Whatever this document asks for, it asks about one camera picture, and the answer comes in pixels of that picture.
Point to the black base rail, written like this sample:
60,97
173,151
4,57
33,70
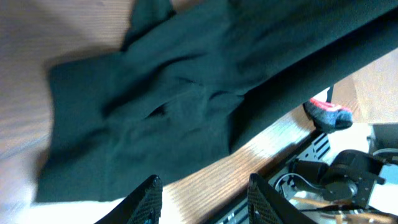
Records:
315,149

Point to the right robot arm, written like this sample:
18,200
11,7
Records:
350,177

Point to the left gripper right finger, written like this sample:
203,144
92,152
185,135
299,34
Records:
267,206

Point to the black t-shirt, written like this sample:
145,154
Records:
187,89

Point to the grey red-trimmed shorts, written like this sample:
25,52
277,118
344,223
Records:
328,117

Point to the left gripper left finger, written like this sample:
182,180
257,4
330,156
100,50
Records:
141,206

